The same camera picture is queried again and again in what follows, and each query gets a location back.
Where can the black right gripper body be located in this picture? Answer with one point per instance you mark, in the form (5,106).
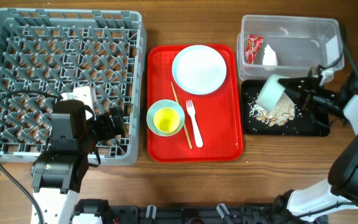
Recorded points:
(325,100)

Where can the grey dishwasher rack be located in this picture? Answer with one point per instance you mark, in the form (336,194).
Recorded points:
(47,52)

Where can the clear plastic bin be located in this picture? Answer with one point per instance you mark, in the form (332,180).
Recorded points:
(299,43)

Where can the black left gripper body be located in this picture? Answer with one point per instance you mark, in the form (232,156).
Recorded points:
(102,128)

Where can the light blue bowl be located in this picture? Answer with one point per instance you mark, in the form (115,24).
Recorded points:
(157,106)

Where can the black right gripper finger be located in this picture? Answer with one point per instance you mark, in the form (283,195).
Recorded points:
(302,100)
(299,85)

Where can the white tissue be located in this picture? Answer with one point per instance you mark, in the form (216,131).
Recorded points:
(270,57)

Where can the red plastic tray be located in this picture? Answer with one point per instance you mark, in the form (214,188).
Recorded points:
(218,114)

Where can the black plastic bin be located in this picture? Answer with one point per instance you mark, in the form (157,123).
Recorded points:
(301,125)

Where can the mint green cup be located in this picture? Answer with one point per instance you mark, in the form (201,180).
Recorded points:
(270,93)

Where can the rice and peanut shells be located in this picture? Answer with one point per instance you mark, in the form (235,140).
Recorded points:
(283,112)

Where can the light blue plate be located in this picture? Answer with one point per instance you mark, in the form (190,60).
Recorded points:
(199,69)

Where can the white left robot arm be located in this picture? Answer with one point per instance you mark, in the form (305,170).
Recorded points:
(58,172)

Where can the yellow plastic cup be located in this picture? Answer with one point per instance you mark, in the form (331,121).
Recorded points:
(166,120)

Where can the wooden chopstick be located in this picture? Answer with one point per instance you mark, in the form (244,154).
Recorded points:
(182,117)

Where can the white plastic fork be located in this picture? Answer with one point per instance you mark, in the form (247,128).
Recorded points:
(191,112)

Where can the red snack wrapper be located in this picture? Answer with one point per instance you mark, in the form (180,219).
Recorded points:
(253,44)

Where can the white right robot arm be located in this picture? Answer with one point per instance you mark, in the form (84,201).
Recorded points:
(339,191)

